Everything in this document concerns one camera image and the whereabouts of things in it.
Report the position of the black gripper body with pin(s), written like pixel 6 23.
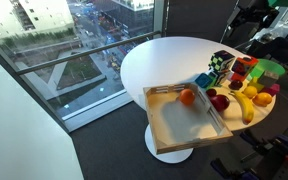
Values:
pixel 254 18

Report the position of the black white green checkered cube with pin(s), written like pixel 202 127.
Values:
pixel 220 60

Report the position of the wooden tray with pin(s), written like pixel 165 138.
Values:
pixel 177 130

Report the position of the black office chair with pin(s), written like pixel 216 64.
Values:
pixel 280 50

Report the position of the green bowl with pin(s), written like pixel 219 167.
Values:
pixel 272 66

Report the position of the red orange cube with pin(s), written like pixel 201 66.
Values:
pixel 243 68

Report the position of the light green block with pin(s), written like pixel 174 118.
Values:
pixel 256 73

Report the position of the grey cube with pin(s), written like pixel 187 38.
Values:
pixel 268 79

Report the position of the yellow block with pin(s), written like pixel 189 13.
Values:
pixel 254 83

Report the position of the dark purple plum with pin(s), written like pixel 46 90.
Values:
pixel 235 84

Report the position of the small yellow lemon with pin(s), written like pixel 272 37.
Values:
pixel 250 91

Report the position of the magenta block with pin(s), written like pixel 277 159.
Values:
pixel 272 90

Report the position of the orange fruit at edge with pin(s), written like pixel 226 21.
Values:
pixel 262 99

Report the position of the small red apple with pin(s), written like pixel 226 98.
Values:
pixel 211 92

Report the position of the yellow banana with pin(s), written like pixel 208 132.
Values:
pixel 246 106

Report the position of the large red apple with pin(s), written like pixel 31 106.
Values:
pixel 220 102

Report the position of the blue orange clamp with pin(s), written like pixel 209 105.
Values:
pixel 277 146

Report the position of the blue black clamp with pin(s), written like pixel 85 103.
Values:
pixel 230 170

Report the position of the grey window railing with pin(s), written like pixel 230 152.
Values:
pixel 84 52

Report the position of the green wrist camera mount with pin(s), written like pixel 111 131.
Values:
pixel 287 3

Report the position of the white table pedestal base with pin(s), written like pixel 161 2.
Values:
pixel 170 156

